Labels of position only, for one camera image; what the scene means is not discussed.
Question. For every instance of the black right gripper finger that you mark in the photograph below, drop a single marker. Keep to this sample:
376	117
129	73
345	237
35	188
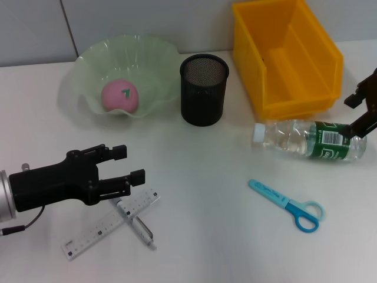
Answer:
368	87
365	123

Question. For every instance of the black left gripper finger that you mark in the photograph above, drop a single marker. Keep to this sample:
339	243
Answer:
138	177
120	152

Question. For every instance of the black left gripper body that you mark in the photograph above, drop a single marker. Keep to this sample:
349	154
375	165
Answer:
44	185

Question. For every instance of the pink toy peach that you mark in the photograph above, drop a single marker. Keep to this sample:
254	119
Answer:
117	97

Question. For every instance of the clear green-label water bottle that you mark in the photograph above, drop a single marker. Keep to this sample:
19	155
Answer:
294	138

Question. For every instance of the silver pen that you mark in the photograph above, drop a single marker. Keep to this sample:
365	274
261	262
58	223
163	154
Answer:
141	230

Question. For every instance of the clear plastic ruler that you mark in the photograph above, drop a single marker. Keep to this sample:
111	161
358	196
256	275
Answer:
97	233

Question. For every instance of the green wavy glass fruit plate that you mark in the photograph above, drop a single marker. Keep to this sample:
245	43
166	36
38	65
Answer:
132	59

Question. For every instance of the black mesh pen holder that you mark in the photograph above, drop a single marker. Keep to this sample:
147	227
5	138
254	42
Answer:
203	100

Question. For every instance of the blue scissors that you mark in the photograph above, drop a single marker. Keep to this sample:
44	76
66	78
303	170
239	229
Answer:
306	218

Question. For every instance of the yellow plastic bin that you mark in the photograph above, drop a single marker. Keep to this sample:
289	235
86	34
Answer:
294	59

